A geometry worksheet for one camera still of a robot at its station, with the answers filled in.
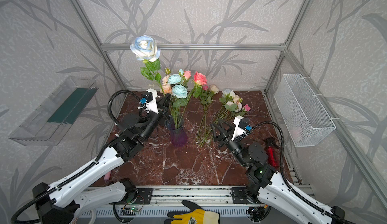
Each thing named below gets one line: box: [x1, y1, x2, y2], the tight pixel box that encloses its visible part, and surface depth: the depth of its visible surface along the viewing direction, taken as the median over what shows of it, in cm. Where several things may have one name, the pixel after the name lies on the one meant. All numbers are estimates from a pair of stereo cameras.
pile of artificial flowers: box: [195, 84, 251, 148], surface depth 107 cm
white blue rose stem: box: [130, 35, 166, 97], surface depth 42 cm
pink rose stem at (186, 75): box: [182, 70, 192, 104], surface depth 75 cm
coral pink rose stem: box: [178, 71, 208, 128], surface depth 71 cm
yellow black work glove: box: [164, 199, 220, 224], surface depth 68 cm
